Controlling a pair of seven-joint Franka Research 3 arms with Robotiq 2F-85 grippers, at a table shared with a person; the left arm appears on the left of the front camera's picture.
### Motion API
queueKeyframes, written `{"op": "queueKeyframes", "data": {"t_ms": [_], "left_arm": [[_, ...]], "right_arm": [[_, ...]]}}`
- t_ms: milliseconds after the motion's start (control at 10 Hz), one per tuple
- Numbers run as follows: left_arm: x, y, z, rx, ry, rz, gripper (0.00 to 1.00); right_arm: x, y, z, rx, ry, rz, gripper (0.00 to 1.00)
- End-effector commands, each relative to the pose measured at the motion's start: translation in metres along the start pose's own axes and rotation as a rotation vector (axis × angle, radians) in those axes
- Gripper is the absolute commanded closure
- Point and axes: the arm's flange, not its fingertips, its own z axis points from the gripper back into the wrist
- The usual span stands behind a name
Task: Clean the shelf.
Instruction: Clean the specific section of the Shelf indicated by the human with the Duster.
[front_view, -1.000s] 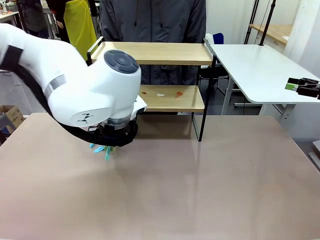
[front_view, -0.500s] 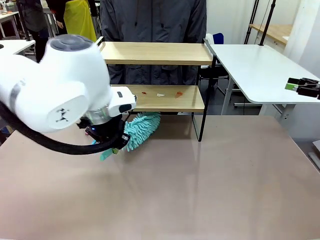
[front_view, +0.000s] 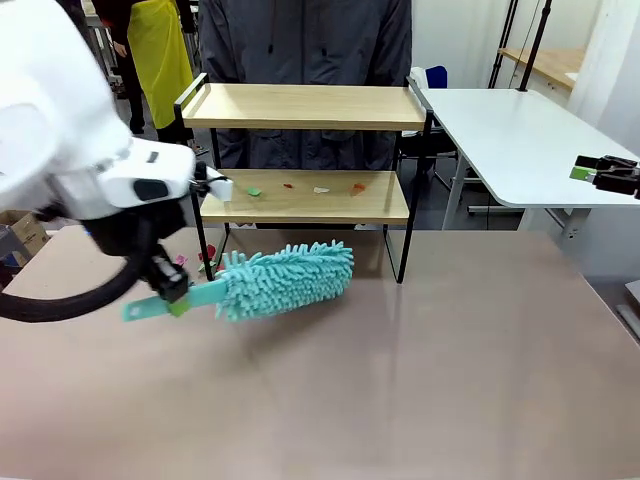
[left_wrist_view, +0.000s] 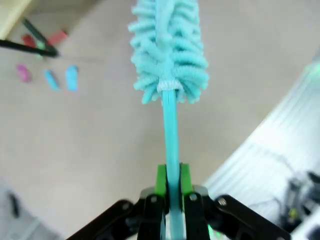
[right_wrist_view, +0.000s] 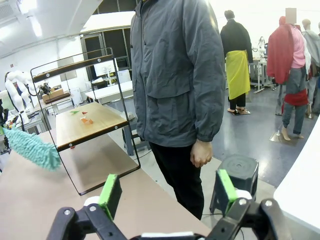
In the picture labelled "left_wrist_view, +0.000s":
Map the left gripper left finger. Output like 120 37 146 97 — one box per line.
66 163 168 240

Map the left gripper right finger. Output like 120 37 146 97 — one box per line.
180 163 291 240

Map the teal microfibre duster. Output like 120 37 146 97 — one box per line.
127 0 210 240

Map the light blue clip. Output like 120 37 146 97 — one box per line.
64 64 80 92

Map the long red paper scrap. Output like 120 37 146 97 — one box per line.
47 30 69 46

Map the black frame wooden shelf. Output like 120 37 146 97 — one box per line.
0 0 61 59

